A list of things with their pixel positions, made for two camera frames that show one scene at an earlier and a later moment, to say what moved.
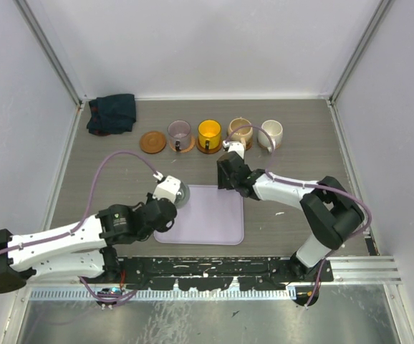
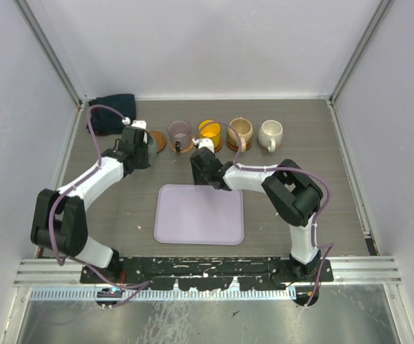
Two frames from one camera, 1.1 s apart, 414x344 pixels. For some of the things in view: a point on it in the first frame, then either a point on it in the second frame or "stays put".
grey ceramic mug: (183, 196) -> (152, 148)
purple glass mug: (180, 135) stays put
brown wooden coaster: (152, 142) stays put
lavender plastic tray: (211, 216) stays put
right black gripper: (222, 183) -> (198, 179)
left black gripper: (149, 198) -> (144, 164)
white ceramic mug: (274, 128) stays put
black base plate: (214, 272) stays put
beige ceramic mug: (241, 135) stays put
